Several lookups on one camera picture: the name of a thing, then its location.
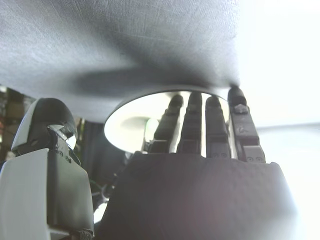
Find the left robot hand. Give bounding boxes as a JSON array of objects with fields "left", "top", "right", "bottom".
[{"left": 0, "top": 86, "right": 308, "bottom": 240}]

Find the white round plate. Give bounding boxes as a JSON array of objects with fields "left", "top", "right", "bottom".
[{"left": 103, "top": 87, "right": 240, "bottom": 159}]

